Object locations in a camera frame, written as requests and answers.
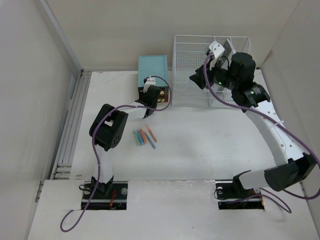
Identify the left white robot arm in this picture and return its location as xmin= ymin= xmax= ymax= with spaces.
xmin=89 ymin=85 xmax=162 ymax=199

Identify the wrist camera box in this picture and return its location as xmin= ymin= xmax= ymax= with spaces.
xmin=143 ymin=76 xmax=156 ymax=93
xmin=207 ymin=40 xmax=225 ymax=70

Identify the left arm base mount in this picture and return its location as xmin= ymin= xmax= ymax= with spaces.
xmin=79 ymin=181 xmax=129 ymax=211

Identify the blue chalk stick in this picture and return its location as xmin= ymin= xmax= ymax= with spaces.
xmin=136 ymin=130 xmax=145 ymax=146

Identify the aluminium frame rail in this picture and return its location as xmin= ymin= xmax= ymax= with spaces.
xmin=48 ymin=70 xmax=92 ymax=180

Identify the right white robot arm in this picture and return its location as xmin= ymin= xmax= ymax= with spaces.
xmin=190 ymin=50 xmax=320 ymax=197

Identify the orange chalk stick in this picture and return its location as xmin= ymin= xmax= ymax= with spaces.
xmin=139 ymin=129 xmax=147 ymax=144

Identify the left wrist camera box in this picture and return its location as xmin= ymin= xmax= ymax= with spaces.
xmin=143 ymin=76 xmax=156 ymax=93

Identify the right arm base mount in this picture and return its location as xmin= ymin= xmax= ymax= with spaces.
xmin=214 ymin=180 xmax=265 ymax=210

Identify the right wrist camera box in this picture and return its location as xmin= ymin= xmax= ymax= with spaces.
xmin=207 ymin=40 xmax=225 ymax=70

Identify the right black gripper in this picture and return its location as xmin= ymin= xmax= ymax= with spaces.
xmin=188 ymin=57 xmax=239 ymax=91

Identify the grey setup guide booklet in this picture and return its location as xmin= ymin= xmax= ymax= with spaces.
xmin=223 ymin=38 xmax=237 ymax=58

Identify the teal mini drawer chest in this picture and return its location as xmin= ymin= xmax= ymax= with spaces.
xmin=137 ymin=55 xmax=169 ymax=102

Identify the light orange marker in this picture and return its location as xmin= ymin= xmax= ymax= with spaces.
xmin=146 ymin=125 xmax=158 ymax=143

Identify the white wire desk organizer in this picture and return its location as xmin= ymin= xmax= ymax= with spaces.
xmin=171 ymin=34 xmax=251 ymax=109

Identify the green chalk stick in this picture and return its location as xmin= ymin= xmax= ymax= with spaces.
xmin=132 ymin=130 xmax=141 ymax=146

